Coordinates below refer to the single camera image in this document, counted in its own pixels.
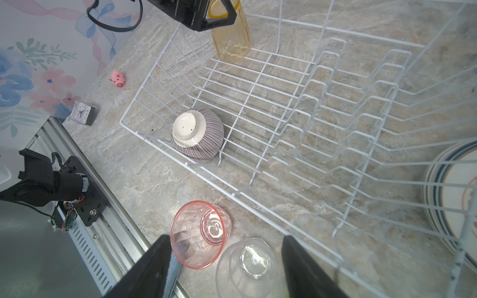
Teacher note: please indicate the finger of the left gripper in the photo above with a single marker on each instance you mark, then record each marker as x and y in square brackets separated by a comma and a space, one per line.
[218, 14]

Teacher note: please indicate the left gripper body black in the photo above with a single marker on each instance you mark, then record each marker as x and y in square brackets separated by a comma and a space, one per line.
[190, 13]

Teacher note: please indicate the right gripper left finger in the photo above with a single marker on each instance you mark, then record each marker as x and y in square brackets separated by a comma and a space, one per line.
[148, 277]

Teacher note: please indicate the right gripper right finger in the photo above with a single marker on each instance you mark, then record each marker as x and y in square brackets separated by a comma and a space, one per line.
[304, 277]

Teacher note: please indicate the yellow translucent plastic cup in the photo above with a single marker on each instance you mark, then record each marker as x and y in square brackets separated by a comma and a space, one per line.
[233, 42]

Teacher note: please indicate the clear plastic cup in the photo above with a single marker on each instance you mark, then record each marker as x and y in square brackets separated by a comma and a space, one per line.
[249, 269]

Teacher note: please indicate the pink translucent plastic cup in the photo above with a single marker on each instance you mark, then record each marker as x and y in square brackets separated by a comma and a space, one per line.
[199, 233]

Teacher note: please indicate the white ribbed bowl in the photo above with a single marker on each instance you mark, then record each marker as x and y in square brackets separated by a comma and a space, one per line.
[198, 134]

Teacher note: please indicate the white plate red green rim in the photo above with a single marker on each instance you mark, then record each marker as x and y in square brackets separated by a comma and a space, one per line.
[431, 192]

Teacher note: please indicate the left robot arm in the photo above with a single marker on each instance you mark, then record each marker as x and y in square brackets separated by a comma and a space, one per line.
[27, 177]

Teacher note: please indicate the small pink toy figure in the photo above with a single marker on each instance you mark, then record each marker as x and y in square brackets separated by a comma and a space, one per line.
[117, 78]

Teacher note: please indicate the small white square clock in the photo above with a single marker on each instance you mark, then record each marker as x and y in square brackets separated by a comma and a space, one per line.
[83, 113]

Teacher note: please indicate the aluminium front rail frame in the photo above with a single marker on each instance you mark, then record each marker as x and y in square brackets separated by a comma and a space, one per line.
[105, 236]

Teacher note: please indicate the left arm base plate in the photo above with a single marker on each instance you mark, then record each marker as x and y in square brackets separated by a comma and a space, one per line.
[78, 194]

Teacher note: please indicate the white wire dish rack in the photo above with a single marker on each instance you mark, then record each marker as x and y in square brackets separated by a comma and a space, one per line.
[330, 123]

